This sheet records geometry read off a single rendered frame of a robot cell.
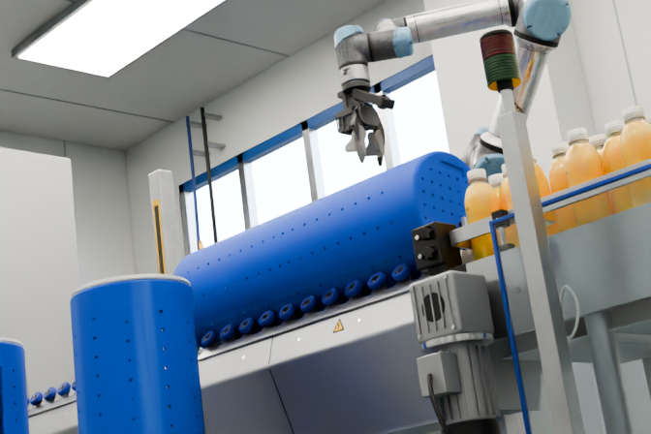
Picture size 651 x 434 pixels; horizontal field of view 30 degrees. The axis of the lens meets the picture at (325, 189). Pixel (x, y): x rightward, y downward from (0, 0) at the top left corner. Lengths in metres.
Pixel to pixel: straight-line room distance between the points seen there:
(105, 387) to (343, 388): 0.54
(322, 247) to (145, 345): 0.47
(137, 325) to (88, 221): 5.76
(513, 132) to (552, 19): 0.86
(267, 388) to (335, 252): 0.39
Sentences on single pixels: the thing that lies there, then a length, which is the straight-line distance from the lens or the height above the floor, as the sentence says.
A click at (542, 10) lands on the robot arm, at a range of 3.03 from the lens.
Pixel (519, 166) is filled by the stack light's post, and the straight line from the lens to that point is 2.20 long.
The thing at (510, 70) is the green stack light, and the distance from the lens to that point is 2.25.
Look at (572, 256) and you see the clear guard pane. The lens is 2.24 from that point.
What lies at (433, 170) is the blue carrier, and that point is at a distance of 2.75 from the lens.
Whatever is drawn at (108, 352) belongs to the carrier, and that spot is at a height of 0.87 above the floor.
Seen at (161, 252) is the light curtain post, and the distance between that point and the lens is 4.04.
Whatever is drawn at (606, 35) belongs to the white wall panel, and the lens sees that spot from 6.01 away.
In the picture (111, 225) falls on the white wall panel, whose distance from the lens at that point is 8.57.
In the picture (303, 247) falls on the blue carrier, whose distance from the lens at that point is 2.88.
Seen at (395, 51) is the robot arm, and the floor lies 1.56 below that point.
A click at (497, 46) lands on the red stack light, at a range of 2.27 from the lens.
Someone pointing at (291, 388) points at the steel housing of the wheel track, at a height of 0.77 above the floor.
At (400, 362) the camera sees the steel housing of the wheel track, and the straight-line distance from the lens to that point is 2.69.
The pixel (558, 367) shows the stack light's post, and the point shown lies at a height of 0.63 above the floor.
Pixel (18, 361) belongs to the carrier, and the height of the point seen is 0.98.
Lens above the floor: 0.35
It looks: 17 degrees up
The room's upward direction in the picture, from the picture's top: 8 degrees counter-clockwise
